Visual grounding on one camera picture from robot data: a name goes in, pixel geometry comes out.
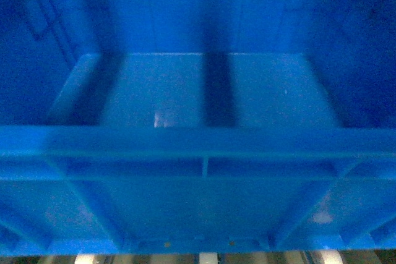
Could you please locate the large blue plastic crate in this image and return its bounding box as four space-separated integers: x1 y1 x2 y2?
1 53 395 256

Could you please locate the blue crate far left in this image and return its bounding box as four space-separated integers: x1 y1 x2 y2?
1 0 114 126

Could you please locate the stainless steel roller shelf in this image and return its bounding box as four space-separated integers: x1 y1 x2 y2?
1 249 395 263

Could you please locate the blue crate on shelf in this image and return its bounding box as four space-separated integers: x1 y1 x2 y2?
231 0 395 128

